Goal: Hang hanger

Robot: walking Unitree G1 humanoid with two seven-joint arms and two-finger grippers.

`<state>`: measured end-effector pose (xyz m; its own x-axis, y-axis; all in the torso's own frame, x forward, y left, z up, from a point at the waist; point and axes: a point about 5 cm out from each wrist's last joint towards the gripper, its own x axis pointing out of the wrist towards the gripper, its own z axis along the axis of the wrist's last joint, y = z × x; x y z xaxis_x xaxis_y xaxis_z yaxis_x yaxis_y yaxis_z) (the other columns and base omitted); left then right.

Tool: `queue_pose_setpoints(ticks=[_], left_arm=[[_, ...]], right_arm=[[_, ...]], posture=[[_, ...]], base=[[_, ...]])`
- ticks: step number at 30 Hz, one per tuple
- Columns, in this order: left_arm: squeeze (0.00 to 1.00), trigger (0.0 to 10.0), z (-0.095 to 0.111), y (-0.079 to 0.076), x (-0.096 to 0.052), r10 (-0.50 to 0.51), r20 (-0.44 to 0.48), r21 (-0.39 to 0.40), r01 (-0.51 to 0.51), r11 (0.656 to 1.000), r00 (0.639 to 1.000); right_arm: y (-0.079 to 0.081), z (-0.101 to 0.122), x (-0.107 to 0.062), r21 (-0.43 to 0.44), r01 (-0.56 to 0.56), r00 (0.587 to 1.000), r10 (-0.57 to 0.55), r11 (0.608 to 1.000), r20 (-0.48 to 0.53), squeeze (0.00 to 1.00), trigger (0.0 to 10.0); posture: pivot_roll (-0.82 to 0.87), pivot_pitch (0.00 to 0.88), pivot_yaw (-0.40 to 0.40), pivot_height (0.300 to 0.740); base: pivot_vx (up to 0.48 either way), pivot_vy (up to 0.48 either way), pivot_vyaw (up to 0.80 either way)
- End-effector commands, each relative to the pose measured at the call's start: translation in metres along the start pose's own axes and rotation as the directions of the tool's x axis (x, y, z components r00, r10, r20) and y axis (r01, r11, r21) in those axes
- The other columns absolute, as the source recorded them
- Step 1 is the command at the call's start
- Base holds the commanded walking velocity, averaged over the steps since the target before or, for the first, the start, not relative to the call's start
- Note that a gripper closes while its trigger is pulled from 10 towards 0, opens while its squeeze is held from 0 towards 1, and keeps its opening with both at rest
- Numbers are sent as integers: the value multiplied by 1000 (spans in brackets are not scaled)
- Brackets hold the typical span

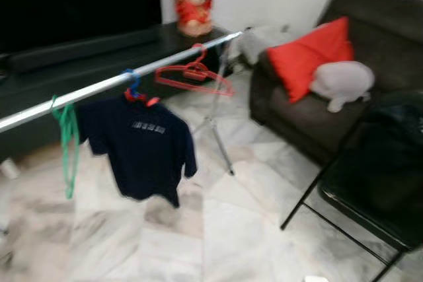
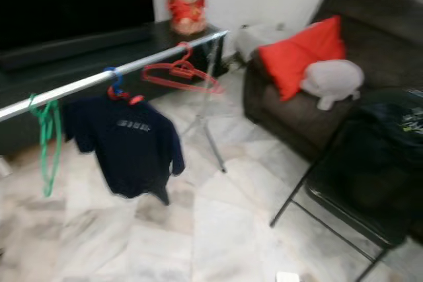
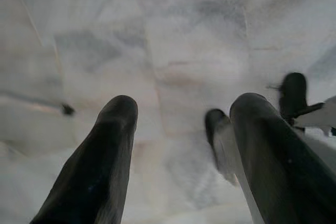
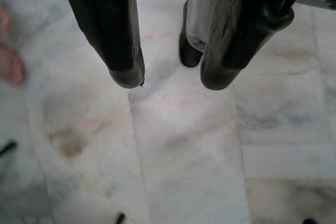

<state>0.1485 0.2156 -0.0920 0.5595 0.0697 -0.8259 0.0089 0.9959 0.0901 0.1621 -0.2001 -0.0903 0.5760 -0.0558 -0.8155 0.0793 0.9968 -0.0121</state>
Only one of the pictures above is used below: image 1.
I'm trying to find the green plastic hanger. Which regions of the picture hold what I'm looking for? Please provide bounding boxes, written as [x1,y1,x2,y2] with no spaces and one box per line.
[52,95,81,200]

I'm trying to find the red plastic hanger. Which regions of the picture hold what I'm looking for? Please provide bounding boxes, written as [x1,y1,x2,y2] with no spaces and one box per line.
[155,43,235,98]

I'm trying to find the blue and red hanger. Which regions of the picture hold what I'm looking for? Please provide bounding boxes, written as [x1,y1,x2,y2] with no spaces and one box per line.
[122,69,161,108]

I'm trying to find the black bag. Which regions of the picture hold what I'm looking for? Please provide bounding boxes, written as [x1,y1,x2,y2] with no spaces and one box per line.
[330,90,423,220]

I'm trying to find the grey cushion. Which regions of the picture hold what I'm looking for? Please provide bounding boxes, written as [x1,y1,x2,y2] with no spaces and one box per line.
[309,61,375,113]

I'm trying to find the dark brown sofa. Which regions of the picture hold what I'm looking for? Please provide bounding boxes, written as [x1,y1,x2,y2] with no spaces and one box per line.
[249,0,423,164]

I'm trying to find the black folding chair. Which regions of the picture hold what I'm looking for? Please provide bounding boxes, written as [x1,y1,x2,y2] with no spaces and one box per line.
[280,120,423,282]

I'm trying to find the red cushion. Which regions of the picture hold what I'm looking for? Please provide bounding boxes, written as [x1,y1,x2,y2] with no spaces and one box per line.
[266,17,356,103]

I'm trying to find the red laughing buddha statue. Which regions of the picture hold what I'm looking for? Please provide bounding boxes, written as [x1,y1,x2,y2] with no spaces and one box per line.
[172,0,217,37]

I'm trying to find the navy blue t-shirt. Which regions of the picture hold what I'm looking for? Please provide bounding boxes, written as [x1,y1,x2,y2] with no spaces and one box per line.
[76,95,198,208]

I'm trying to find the silver metal clothes rack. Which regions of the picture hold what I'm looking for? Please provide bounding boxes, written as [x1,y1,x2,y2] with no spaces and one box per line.
[0,30,244,177]

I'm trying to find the black soundbar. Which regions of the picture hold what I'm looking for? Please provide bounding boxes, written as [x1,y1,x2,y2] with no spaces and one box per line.
[7,28,159,75]

